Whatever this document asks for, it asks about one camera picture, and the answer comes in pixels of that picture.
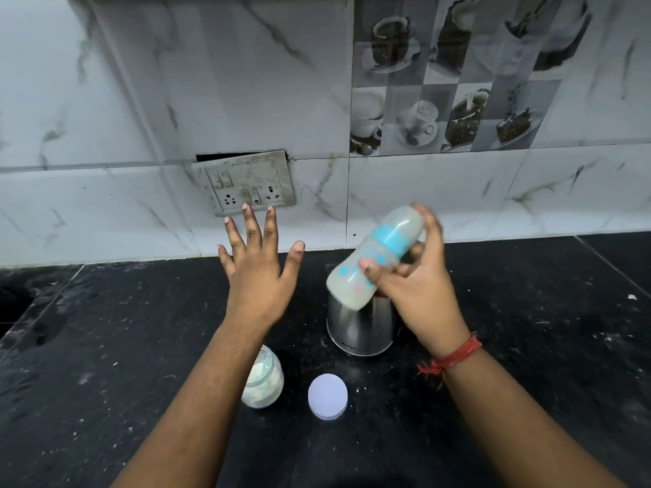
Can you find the person's right hand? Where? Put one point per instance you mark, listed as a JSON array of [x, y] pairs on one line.
[[424, 299]]

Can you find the person's left hand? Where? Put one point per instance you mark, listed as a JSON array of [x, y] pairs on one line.
[[256, 289]]

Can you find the person's left little finger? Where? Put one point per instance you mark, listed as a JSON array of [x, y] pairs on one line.
[[226, 259]]

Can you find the person's left thumb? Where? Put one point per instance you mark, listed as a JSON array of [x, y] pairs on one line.
[[293, 261]]

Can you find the person's left middle finger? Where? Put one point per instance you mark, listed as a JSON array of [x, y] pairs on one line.
[[252, 226]]

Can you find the person's right thumb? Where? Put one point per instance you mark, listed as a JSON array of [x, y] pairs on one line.
[[379, 271]]

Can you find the person's left forearm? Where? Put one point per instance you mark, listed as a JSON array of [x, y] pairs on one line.
[[203, 411]]

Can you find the person's right forearm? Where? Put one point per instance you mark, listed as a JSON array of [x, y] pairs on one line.
[[513, 426]]

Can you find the stainless steel cup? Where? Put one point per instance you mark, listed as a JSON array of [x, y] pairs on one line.
[[358, 327]]

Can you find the red thread wristband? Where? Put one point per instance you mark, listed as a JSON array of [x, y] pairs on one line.
[[452, 358]]

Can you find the small glass jar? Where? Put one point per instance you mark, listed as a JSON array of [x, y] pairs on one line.
[[263, 381]]

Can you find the round white lid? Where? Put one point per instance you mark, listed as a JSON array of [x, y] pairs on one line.
[[328, 396]]

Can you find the white wall switch socket plate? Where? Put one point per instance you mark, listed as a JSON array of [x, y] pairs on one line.
[[249, 185]]

